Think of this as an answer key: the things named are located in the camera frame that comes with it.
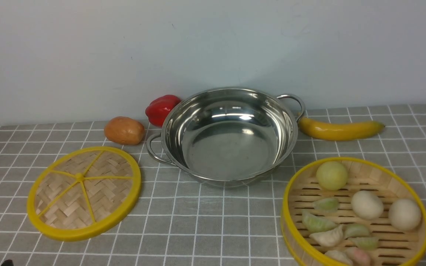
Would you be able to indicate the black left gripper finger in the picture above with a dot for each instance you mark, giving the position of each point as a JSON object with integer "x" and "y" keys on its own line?
{"x": 7, "y": 262}

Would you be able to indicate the yellow-rimmed woven bamboo lid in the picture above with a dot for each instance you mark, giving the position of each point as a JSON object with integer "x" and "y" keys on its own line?
{"x": 84, "y": 194}

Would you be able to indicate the yellow-rimmed bamboo steamer basket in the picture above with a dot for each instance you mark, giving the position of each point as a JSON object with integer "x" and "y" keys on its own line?
{"x": 396, "y": 248}

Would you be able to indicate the stainless steel pot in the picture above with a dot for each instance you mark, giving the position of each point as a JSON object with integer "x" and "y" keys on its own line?
{"x": 230, "y": 136}

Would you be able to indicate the grey checked tablecloth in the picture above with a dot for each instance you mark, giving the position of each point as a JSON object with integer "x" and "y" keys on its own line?
{"x": 178, "y": 221}

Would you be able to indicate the brown potato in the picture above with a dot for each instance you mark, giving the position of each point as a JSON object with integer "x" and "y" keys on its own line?
{"x": 124, "y": 131}

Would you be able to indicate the red bell pepper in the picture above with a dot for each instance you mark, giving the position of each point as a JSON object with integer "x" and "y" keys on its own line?
{"x": 158, "y": 110}

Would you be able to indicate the white dumpling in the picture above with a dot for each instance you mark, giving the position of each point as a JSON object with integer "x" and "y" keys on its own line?
{"x": 339, "y": 256}
{"x": 329, "y": 238}

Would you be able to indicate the pale green dumpling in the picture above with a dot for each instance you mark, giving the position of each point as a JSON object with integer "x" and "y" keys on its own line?
{"x": 327, "y": 205}

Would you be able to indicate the white dumpling bottom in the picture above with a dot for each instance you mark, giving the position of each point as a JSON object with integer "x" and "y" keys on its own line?
{"x": 339, "y": 256}

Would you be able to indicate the green round bun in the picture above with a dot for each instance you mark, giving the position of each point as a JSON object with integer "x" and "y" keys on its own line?
{"x": 332, "y": 175}

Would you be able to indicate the light green dumpling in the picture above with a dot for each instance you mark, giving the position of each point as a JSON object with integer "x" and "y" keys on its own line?
{"x": 356, "y": 230}

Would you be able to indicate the pink dumpling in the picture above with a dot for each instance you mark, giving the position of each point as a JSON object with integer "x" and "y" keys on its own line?
{"x": 358, "y": 256}

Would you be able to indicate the green dumpling lower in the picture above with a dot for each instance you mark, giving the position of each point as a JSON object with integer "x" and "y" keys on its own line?
{"x": 365, "y": 243}

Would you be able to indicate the white round bun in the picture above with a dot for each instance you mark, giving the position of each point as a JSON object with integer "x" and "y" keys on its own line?
{"x": 404, "y": 214}
{"x": 367, "y": 205}

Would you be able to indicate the yellow banana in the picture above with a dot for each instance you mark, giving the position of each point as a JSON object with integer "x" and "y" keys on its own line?
{"x": 340, "y": 131}

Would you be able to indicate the white round bun right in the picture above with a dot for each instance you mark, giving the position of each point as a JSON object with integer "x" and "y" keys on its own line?
{"x": 404, "y": 214}

